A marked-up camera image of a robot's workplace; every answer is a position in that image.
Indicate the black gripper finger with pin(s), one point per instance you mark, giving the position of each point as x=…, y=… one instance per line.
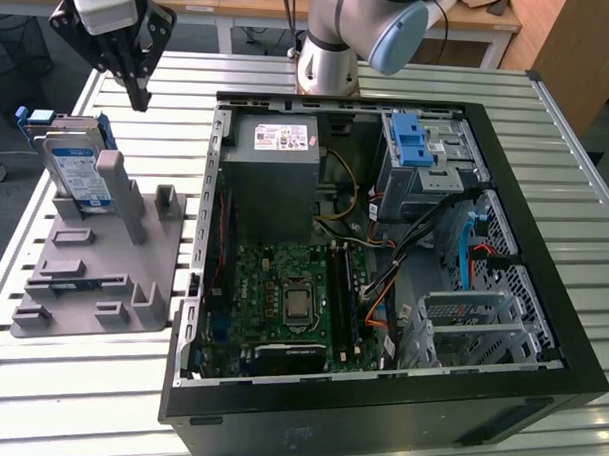
x=166, y=20
x=59, y=20

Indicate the hard disk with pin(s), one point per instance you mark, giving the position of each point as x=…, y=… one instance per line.
x=78, y=175

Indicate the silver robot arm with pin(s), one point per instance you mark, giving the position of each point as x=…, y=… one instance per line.
x=332, y=19

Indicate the grey power supply unit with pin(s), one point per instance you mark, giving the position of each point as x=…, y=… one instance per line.
x=270, y=197

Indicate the grey parts rack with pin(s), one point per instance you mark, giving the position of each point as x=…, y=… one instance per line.
x=113, y=261

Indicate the RAM stick on rack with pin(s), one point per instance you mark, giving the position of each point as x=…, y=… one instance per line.
x=77, y=284

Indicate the green motherboard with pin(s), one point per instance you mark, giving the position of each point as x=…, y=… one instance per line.
x=255, y=266

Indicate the blue plastic drive latch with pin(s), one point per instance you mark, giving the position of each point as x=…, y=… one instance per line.
x=407, y=141

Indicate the brown cardboard piece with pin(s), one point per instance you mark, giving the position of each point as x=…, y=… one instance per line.
x=477, y=0

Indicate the silver CPU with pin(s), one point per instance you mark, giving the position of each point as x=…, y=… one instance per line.
x=298, y=305

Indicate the metal optical drive cage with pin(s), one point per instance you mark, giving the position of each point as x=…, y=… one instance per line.
x=436, y=187

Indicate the black RAM slot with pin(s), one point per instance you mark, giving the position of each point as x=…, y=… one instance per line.
x=338, y=299

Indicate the RAM stick in motherboard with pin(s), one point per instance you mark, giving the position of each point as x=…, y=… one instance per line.
x=353, y=305

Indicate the black graphics card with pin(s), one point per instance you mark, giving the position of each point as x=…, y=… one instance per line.
x=290, y=357

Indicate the wooden cabinet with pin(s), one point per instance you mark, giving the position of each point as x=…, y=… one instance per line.
x=581, y=47

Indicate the black PC case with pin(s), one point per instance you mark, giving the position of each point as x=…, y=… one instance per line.
x=328, y=419

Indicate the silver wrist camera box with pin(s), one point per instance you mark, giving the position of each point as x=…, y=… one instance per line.
x=104, y=11

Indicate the wooden desk white frame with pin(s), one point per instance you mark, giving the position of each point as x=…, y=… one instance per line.
x=207, y=2

